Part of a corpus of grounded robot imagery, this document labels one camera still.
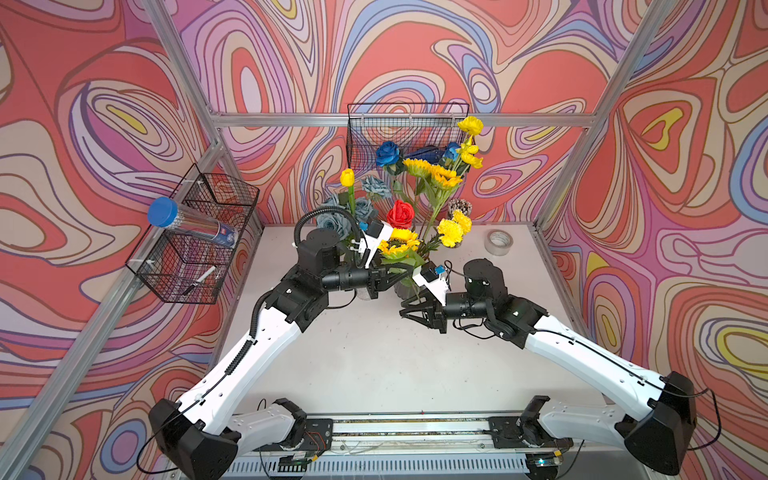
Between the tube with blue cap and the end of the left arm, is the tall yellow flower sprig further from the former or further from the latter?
the tube with blue cap

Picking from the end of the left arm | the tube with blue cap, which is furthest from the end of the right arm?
the tube with blue cap

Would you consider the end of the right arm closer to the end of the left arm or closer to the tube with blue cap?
the end of the left arm
